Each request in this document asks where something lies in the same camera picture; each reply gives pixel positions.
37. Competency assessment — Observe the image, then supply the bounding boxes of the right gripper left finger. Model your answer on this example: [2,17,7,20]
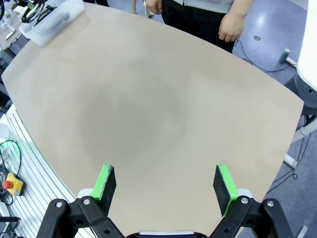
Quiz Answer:
[37,163,124,238]

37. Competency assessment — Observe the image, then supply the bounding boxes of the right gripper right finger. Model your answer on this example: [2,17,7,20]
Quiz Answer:
[208,163,295,238]

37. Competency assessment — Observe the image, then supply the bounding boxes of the black smooth cable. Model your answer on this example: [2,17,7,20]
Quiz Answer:
[21,1,48,24]

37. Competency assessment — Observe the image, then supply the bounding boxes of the person's left hand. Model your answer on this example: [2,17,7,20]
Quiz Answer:
[218,11,248,43]

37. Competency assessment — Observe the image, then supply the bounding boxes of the person's right hand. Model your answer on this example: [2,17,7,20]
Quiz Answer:
[146,0,163,17]

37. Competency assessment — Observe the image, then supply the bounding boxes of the yellow emergency stop button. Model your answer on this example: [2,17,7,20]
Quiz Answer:
[1,173,25,197]

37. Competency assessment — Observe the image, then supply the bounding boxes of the grey cylinder floor object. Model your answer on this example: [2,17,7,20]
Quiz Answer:
[278,48,290,65]

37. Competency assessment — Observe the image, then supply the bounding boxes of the clear plastic storage container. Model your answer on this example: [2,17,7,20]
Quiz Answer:
[18,0,85,47]

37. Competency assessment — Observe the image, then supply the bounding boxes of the black trousers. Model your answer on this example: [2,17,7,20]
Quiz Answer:
[162,0,235,54]

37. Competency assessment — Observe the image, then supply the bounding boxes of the small wooden side table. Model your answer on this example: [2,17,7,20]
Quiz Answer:
[0,14,30,52]

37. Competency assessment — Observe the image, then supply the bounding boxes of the white table with metal legs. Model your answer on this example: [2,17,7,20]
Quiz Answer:
[282,0,317,169]

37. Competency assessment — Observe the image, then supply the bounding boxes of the grey zip hoodie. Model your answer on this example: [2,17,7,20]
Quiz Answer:
[172,0,235,7]

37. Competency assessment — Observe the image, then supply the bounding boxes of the aluminium profile frame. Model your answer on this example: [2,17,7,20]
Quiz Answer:
[4,104,95,238]

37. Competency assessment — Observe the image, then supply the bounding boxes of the black cables beside frame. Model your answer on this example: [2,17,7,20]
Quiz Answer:
[0,140,23,206]

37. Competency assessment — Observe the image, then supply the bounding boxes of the black floor cable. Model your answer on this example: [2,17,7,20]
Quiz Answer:
[232,39,298,73]

